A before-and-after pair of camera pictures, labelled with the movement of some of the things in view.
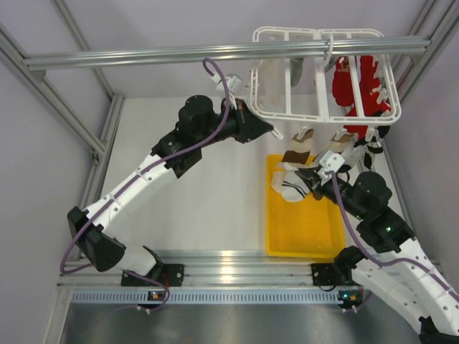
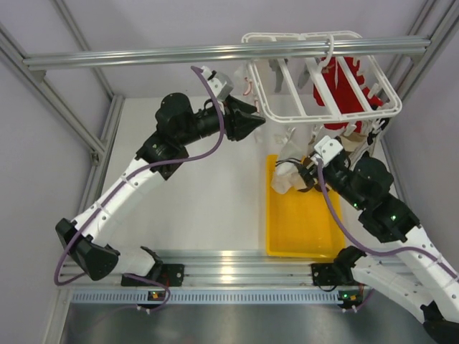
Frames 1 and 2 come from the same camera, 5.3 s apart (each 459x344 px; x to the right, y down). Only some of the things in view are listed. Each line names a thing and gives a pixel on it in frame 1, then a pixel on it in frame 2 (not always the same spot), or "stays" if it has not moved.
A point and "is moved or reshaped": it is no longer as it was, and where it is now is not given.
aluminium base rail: (238, 270) stays
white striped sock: (293, 188) to (291, 153)
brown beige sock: (340, 146) is moved or reshaped
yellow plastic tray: (309, 228) stays
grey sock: (296, 70) to (275, 65)
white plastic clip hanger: (265, 31) to (299, 90)
